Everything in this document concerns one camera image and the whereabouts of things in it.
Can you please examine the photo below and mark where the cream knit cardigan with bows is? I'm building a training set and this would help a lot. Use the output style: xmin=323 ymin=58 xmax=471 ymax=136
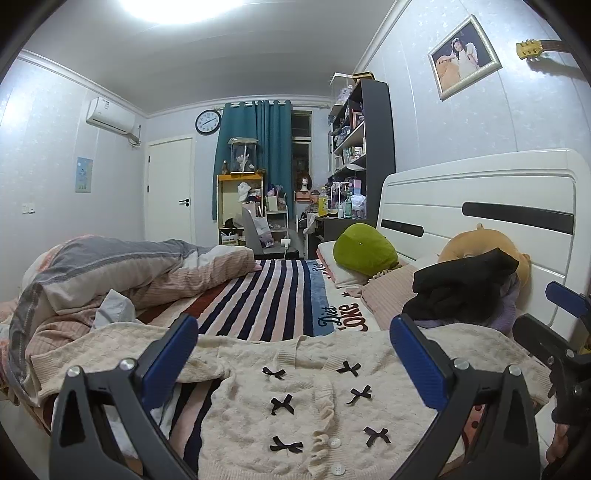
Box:
xmin=30 ymin=321 xmax=553 ymax=480

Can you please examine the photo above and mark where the white red dotted fabric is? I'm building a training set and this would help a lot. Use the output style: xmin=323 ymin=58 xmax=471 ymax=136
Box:
xmin=461 ymin=404 xmax=487 ymax=455

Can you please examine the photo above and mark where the purple knit garment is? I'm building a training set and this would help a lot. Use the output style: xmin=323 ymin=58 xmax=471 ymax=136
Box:
xmin=415 ymin=273 xmax=521 ymax=335

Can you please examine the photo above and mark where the white crumpled cloth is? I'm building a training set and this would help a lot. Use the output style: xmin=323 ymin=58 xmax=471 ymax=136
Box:
xmin=92 ymin=289 xmax=138 ymax=329

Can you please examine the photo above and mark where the black folded garment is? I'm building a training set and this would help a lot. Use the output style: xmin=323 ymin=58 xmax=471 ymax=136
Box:
xmin=402 ymin=248 xmax=518 ymax=325

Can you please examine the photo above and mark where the white bed headboard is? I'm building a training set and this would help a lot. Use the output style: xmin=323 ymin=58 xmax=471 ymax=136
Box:
xmin=377 ymin=149 xmax=590 ymax=347

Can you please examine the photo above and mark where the orange plush bear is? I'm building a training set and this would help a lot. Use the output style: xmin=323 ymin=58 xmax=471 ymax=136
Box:
xmin=434 ymin=224 xmax=531 ymax=294

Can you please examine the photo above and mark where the pink grey striped duvet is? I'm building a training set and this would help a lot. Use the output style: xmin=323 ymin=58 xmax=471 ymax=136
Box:
xmin=1 ymin=235 xmax=256 ymax=406

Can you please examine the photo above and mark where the striped fleece blanket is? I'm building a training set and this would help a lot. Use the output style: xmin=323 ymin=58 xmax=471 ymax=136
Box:
xmin=135 ymin=257 xmax=385 ymax=343

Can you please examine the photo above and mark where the grey chair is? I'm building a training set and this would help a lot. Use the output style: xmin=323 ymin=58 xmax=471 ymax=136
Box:
xmin=242 ymin=204 xmax=301 ymax=260

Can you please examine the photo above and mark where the green plush pillow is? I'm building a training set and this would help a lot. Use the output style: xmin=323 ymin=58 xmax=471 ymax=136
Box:
xmin=332 ymin=223 xmax=399 ymax=277

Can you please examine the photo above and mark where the white pillow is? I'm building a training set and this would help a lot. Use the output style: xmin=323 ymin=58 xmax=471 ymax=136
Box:
xmin=317 ymin=241 xmax=369 ymax=288

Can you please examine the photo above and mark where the white door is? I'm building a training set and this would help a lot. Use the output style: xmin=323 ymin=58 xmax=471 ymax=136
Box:
xmin=144 ymin=136 xmax=194 ymax=243

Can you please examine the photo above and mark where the yellow ukulele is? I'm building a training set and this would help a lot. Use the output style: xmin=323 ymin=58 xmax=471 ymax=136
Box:
xmin=516 ymin=39 xmax=572 ymax=60

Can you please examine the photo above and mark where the dark tall bookshelf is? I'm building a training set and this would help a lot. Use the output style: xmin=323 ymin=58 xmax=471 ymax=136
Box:
xmin=329 ymin=78 xmax=396 ymax=226

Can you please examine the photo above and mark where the framed portrait photo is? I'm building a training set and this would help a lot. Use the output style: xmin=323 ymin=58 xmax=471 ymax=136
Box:
xmin=429 ymin=15 xmax=502 ymax=101

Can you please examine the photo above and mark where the glass display case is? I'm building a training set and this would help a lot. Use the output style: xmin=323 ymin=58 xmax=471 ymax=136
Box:
xmin=228 ymin=137 xmax=259 ymax=173

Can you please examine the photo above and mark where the wig mannequin head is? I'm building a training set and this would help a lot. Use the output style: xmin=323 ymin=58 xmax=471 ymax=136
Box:
xmin=295 ymin=170 xmax=311 ymax=192

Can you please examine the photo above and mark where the white air conditioner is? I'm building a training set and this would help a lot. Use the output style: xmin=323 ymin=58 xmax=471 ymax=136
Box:
xmin=85 ymin=97 xmax=140 ymax=145

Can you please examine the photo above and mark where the teal curtain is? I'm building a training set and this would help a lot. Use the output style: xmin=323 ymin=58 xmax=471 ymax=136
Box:
xmin=211 ymin=100 xmax=294 ymax=222

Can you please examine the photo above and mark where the white wall switch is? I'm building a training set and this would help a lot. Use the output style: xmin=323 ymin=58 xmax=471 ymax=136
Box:
xmin=21 ymin=202 xmax=35 ymax=215

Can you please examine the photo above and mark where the blue wall poster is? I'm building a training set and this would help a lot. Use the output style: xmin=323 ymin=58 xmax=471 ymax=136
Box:
xmin=75 ymin=157 xmax=93 ymax=193

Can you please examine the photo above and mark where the yellow frame shelf unit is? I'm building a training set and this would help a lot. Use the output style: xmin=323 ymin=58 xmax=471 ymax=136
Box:
xmin=216 ymin=172 xmax=264 ymax=245

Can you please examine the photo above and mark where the round wall clock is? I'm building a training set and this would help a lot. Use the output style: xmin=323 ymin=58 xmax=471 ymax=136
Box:
xmin=194 ymin=109 xmax=222 ymax=136

